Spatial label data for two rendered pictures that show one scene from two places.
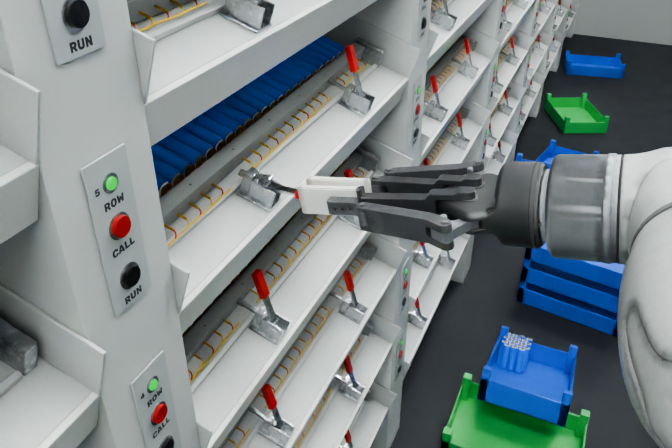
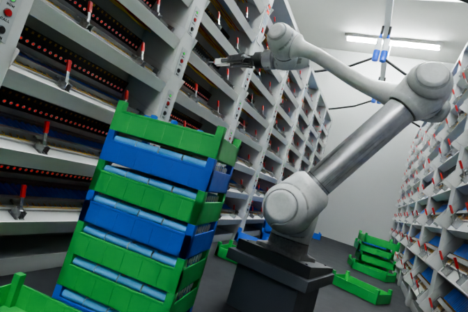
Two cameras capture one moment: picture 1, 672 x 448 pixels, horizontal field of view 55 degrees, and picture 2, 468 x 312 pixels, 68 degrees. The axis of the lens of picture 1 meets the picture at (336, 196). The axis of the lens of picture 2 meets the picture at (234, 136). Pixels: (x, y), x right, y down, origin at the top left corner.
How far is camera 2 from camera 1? 1.36 m
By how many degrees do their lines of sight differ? 37
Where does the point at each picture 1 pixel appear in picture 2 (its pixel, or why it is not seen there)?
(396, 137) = (231, 111)
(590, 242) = (269, 56)
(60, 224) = (191, 8)
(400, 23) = (239, 81)
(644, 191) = not seen: hidden behind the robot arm
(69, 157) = (196, 2)
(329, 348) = not seen: hidden behind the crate
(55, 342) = (177, 30)
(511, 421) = not seen: hidden behind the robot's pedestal
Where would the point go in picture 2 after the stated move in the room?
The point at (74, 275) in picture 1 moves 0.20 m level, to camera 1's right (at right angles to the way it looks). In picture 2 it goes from (189, 17) to (235, 30)
